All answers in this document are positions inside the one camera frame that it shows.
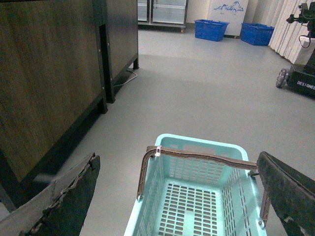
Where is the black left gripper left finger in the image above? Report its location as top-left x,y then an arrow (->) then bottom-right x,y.
0,153 -> 100,236

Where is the glass door refrigerator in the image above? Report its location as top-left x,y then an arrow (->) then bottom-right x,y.
137,0 -> 189,29

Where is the blue plastic crate left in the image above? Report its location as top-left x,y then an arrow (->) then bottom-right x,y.
195,19 -> 229,42

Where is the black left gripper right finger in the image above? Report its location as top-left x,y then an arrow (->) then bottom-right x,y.
257,151 -> 315,236

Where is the blue plastic crate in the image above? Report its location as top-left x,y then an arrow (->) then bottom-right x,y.
241,23 -> 275,46
195,19 -> 229,42

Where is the light blue plastic basket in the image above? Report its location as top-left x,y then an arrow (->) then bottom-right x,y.
125,134 -> 267,236

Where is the blue plastic crate right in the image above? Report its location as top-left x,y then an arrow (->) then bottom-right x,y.
241,23 -> 275,46

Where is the white cable on floor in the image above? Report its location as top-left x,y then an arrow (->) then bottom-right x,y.
113,70 -> 138,87

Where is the dark wooden display cabinet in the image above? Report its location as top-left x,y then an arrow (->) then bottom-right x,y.
0,0 -> 107,211

